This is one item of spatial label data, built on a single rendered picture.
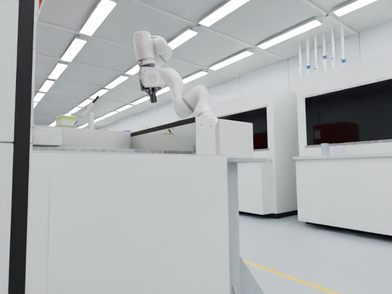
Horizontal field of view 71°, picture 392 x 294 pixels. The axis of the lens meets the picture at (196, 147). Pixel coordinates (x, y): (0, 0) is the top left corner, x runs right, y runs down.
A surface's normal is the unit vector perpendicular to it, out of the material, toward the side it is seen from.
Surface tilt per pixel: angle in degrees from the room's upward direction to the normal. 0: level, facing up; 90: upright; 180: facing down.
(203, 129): 90
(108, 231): 90
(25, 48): 90
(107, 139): 90
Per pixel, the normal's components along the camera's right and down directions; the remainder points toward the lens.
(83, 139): 0.61, -0.07
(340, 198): -0.79, -0.04
